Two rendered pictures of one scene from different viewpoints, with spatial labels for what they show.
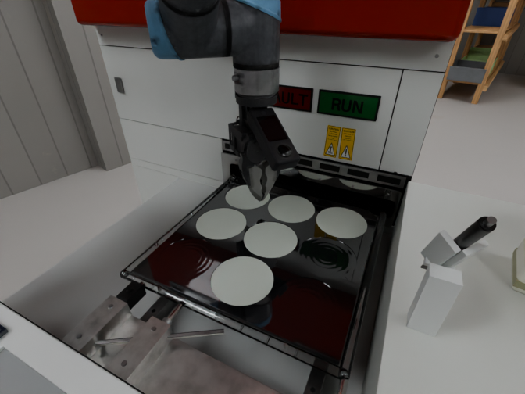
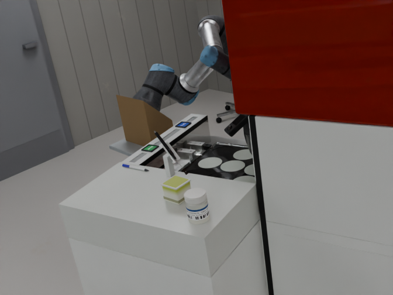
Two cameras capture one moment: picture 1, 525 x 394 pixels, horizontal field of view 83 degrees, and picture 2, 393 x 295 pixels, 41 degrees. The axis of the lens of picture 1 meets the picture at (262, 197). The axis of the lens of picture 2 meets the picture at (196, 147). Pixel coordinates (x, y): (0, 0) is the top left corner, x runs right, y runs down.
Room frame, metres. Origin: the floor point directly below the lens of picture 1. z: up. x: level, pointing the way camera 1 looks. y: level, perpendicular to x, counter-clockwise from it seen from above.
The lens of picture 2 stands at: (0.62, -1.93, 1.86)
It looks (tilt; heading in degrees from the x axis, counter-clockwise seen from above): 24 degrees down; 100
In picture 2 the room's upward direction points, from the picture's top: 9 degrees counter-clockwise
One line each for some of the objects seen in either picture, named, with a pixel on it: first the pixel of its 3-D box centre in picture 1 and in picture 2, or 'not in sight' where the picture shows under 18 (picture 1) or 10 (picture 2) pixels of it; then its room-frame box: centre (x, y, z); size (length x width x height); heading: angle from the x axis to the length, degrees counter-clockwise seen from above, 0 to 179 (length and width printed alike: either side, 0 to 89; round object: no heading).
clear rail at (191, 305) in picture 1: (216, 316); (195, 161); (0.26, 0.06, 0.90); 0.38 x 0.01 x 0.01; 64
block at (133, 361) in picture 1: (141, 351); (186, 153); (0.21, 0.16, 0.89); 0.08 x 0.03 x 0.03; 154
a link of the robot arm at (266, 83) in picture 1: (255, 81); not in sight; (0.52, 0.01, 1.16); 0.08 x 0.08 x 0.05
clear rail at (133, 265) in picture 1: (191, 215); (252, 147); (0.50, 0.15, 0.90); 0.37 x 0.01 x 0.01; 154
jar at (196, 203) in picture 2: not in sight; (197, 206); (0.34, -0.50, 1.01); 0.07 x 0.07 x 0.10
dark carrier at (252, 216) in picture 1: (270, 239); (233, 166); (0.42, -0.01, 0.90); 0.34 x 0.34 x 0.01; 64
